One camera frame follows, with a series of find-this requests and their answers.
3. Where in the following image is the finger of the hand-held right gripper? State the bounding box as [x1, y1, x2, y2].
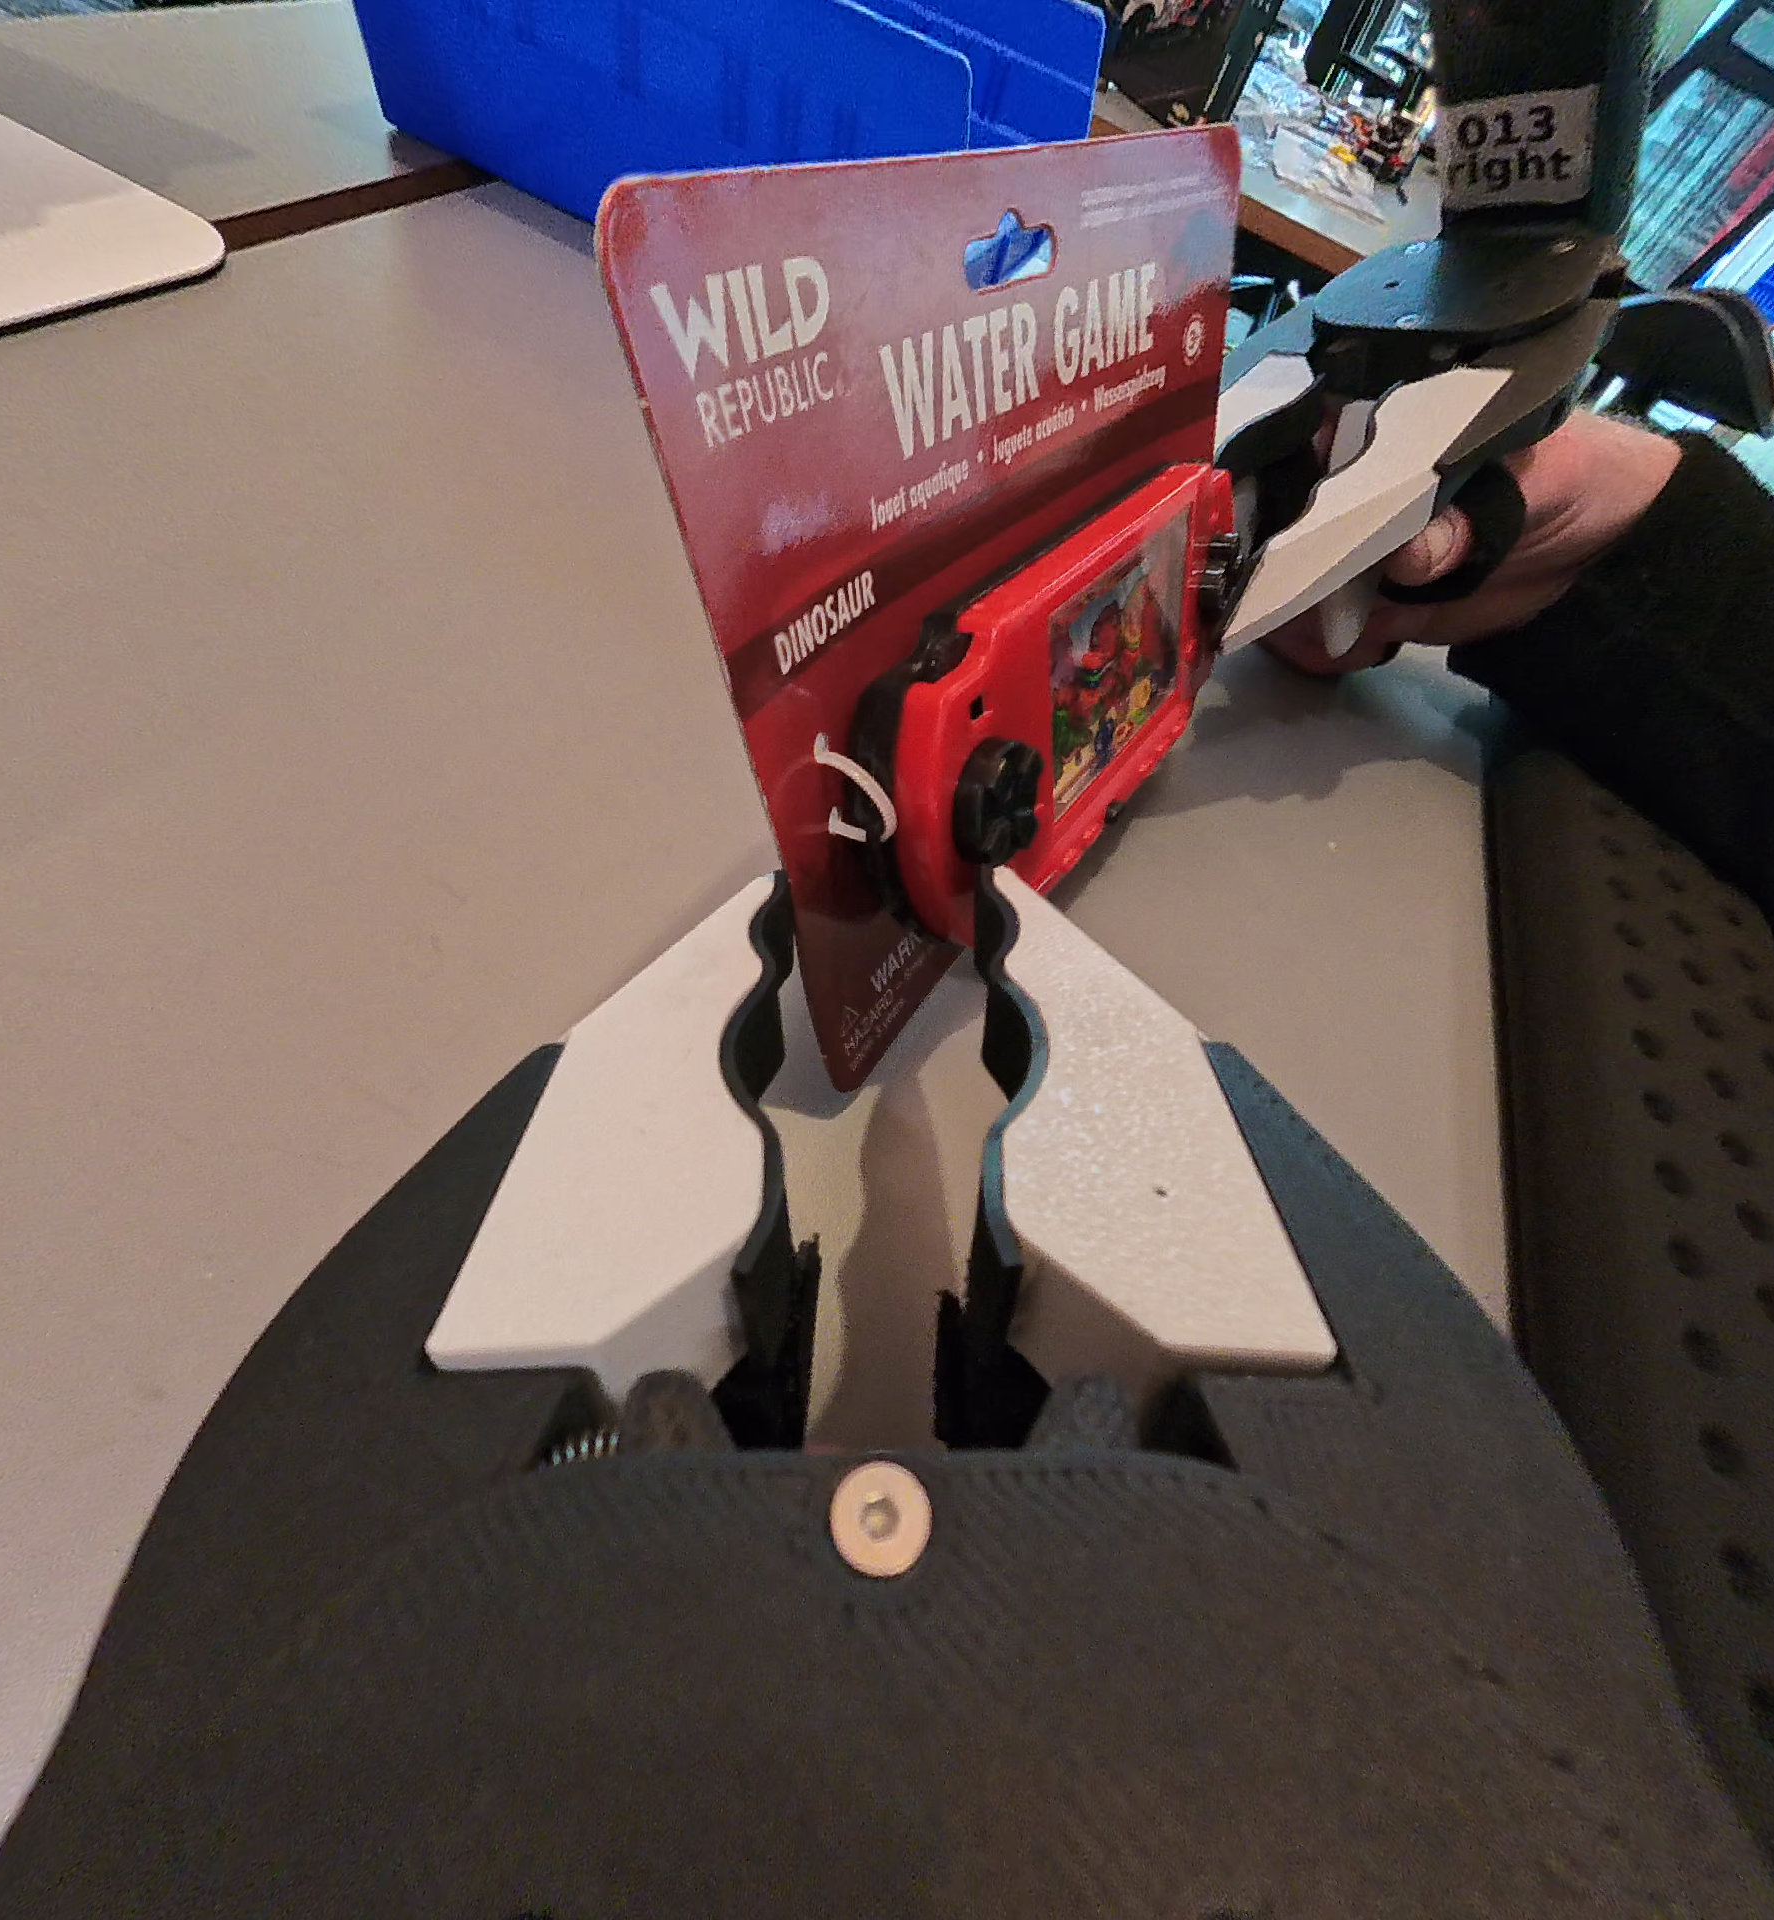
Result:
[1208, 307, 1378, 503]
[1219, 363, 1537, 657]

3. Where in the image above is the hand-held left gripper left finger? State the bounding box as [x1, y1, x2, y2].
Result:
[423, 870, 817, 1451]

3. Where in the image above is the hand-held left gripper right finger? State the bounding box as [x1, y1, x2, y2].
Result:
[935, 870, 1344, 1451]

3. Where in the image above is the red carded water game toy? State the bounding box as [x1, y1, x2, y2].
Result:
[593, 124, 1249, 1094]

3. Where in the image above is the person's right forearm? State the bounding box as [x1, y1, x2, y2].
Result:
[1449, 433, 1774, 1021]

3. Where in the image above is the person's right hand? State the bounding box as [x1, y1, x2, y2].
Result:
[1266, 412, 1685, 677]

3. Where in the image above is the cluttered background table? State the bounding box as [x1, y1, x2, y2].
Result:
[1231, 121, 1445, 279]

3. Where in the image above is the black printed cardboard box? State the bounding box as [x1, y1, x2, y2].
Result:
[1105, 0, 1266, 124]

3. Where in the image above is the blue plastic bin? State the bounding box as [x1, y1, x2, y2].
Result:
[351, 0, 1099, 226]

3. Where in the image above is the white monitor stand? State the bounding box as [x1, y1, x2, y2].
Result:
[0, 75, 230, 354]

